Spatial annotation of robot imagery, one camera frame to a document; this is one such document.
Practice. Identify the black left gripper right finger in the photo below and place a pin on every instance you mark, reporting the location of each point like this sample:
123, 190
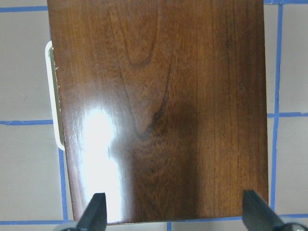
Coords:
257, 215

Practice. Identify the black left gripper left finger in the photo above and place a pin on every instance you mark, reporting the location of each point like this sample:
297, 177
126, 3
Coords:
94, 217

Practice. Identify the wooden drawer with white handle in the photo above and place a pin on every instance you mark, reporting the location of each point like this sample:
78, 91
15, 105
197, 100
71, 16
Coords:
54, 96

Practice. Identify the dark wooden drawer cabinet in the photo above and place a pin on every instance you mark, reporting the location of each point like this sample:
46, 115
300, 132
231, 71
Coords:
163, 105

